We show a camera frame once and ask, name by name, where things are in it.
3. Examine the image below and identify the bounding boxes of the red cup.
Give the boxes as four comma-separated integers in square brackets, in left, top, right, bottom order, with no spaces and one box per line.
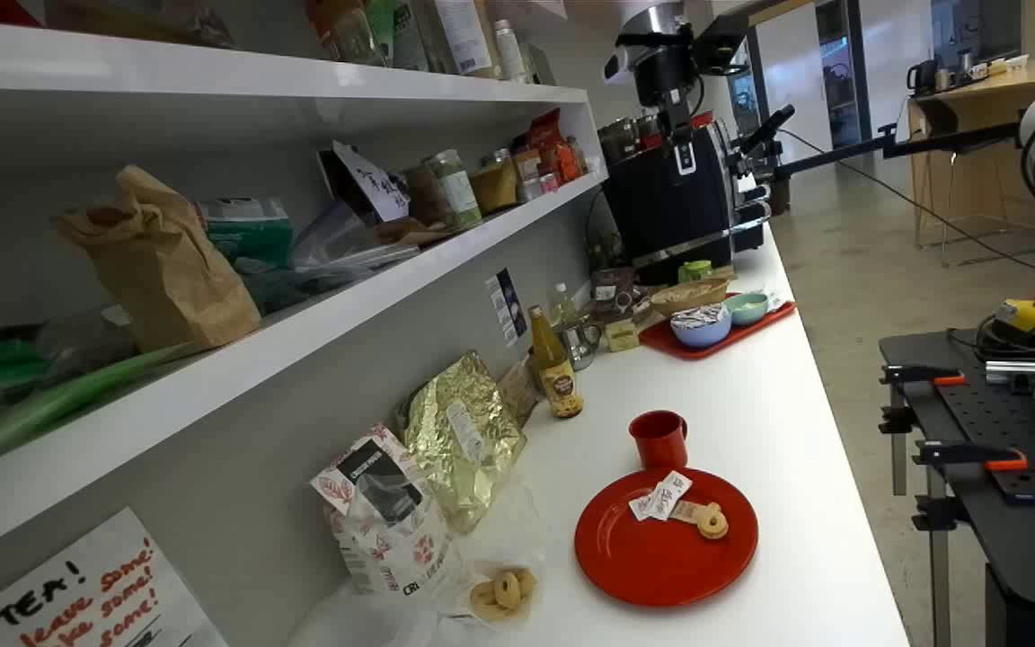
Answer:
[627,406,691,476]

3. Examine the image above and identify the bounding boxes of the red plate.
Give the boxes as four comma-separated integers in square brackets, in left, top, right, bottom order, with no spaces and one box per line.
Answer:
[573,465,761,612]

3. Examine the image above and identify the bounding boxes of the small clear bottle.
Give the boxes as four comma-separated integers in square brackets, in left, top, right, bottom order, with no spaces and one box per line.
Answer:
[548,282,589,352]

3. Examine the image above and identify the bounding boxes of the yellow glass bottle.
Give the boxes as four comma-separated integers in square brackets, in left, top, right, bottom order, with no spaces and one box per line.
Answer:
[524,304,589,423]

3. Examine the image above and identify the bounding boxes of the gold foil bag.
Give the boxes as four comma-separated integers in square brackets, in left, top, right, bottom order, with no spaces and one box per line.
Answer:
[401,352,532,539]

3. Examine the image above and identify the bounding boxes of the glass jar brown content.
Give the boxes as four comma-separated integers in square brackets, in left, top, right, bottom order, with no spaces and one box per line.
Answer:
[468,146,524,218]

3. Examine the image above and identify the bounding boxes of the glass jar white label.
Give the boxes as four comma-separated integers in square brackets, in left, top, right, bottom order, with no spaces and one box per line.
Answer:
[426,146,486,234]

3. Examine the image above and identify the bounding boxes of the red orange snack pack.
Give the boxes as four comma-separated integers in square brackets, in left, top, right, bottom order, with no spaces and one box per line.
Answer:
[520,109,589,191]

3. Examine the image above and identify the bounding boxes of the blue white bowl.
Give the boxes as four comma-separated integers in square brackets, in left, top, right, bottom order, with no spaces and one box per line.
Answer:
[665,302,737,352]

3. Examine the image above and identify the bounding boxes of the black coffee machine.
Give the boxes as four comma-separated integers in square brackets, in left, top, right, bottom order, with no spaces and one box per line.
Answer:
[596,5,778,289]

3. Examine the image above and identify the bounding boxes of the white black carton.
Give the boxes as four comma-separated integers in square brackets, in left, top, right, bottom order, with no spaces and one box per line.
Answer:
[317,138,413,231]

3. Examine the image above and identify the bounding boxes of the white printed sachet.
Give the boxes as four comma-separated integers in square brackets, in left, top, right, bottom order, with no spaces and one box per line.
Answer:
[627,481,673,524]
[647,466,698,515]

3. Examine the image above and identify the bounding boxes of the green bowl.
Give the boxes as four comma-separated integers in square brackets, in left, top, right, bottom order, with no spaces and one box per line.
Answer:
[723,289,778,326]

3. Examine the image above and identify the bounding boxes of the white patterned coffee bag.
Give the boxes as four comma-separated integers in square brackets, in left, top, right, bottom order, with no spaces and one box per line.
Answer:
[305,423,458,599]

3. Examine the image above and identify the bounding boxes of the red serving tray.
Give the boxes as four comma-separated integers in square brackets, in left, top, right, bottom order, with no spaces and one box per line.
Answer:
[635,294,803,362]

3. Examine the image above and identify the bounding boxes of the beige cookie packet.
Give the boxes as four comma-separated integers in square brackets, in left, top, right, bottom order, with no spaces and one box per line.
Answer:
[673,497,734,546]

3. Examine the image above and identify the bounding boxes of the white plastic bottle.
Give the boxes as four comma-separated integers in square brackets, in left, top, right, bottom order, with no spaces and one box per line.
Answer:
[488,14,535,86]

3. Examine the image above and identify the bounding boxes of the teal box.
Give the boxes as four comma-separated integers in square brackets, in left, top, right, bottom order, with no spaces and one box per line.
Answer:
[203,193,304,272]

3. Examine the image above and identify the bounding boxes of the brown paper bag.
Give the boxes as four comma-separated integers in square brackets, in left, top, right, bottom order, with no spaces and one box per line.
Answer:
[54,161,266,356]

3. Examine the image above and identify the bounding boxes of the black kettle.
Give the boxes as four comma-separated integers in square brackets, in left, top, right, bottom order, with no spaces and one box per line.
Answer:
[901,58,952,100]

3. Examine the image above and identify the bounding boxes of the green plastic packages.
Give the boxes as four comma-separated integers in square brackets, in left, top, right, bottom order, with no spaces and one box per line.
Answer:
[0,319,186,481]

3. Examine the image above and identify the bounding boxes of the wooden counter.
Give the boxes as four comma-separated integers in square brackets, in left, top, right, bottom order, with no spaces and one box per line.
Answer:
[901,54,1035,249]

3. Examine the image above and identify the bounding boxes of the yellow black tool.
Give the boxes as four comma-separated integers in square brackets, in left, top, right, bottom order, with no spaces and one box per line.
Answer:
[1001,294,1035,337]

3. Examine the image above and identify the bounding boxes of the handwritten tea sign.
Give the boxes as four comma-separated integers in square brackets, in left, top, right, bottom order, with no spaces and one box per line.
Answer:
[0,506,229,647]

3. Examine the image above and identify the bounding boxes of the black work table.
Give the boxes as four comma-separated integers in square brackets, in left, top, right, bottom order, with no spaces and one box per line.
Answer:
[876,326,1035,647]

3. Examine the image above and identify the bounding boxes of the black wall label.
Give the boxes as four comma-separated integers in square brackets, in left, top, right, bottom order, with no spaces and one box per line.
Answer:
[488,265,532,345]

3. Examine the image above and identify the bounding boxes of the white wall shelf unit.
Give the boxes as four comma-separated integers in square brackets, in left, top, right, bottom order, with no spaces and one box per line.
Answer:
[0,14,610,574]

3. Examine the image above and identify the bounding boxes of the orange handled black clamp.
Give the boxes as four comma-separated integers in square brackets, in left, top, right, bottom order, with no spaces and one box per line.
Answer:
[910,439,1035,485]
[876,360,976,399]

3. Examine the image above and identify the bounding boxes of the black camera boom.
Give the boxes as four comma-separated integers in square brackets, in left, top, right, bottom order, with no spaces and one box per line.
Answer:
[765,116,1026,188]

